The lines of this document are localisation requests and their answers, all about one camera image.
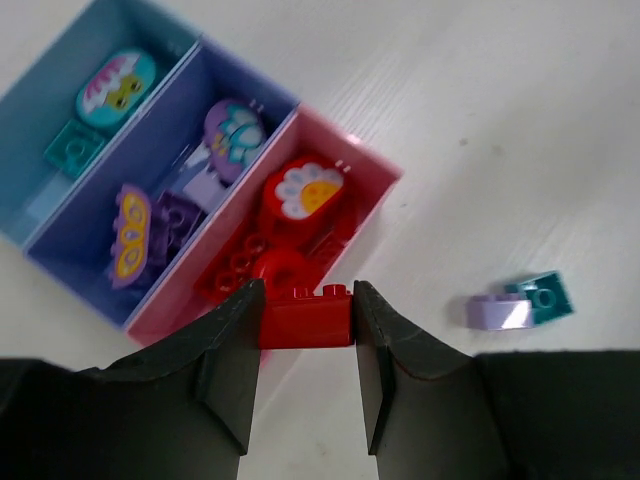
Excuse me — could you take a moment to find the purple lotus lego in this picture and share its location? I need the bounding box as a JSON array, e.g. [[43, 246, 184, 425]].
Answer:
[[203, 99, 267, 184]]

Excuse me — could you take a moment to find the red half round lego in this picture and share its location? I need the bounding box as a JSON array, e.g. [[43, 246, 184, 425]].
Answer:
[[252, 248, 306, 297]]

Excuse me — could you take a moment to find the teal flower face lego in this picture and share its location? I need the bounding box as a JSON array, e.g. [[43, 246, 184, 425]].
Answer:
[[76, 49, 158, 130]]

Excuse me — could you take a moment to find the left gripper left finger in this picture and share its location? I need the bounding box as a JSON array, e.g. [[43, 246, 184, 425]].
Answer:
[[1, 281, 266, 479]]

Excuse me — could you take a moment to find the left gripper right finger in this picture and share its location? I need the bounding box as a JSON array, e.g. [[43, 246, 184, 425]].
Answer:
[[352, 281, 639, 479]]

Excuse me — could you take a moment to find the red flower round lego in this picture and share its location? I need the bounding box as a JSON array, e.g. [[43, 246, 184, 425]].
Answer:
[[258, 154, 346, 248]]

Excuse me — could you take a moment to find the red slope lego brick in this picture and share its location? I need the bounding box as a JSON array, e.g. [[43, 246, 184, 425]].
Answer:
[[194, 230, 268, 303]]

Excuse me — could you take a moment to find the purple butterfly lego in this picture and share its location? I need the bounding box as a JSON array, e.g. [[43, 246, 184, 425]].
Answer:
[[109, 184, 152, 289]]

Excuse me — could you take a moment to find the small lavender lego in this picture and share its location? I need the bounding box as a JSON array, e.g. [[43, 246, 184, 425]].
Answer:
[[181, 167, 227, 213]]

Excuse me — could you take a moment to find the purple lego brick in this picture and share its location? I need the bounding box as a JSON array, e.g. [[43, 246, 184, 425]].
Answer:
[[148, 190, 206, 269]]

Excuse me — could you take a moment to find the blue container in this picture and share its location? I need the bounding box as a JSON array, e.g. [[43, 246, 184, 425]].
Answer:
[[1, 1, 199, 246]]

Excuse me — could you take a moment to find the purple container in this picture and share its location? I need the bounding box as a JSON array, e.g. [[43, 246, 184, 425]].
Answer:
[[27, 40, 298, 327]]

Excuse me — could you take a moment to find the small teal square lego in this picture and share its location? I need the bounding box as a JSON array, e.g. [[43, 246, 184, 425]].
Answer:
[[504, 270, 575, 326]]

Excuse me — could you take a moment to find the large red lego piece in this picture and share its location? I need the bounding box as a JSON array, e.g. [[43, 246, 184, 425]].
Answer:
[[259, 284, 353, 350]]

